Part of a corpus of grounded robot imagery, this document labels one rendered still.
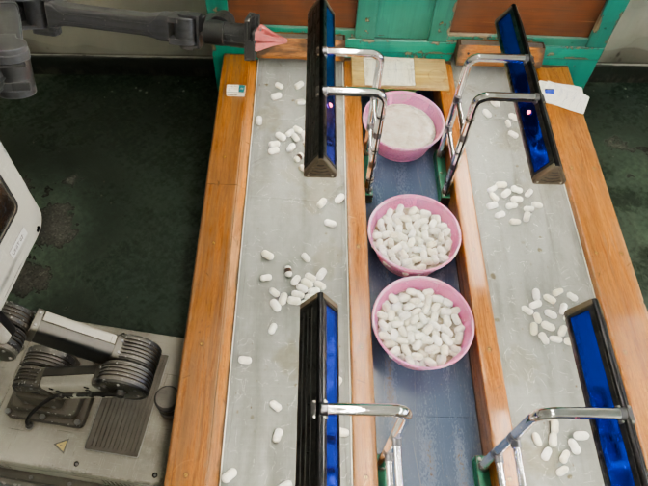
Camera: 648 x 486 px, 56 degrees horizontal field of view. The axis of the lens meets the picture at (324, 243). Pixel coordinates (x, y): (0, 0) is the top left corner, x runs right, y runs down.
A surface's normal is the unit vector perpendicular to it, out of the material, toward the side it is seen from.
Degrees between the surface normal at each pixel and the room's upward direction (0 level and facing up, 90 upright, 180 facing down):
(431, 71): 0
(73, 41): 90
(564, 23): 90
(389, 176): 0
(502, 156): 0
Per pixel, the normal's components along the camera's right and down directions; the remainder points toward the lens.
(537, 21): 0.00, 0.83
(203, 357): 0.04, -0.55
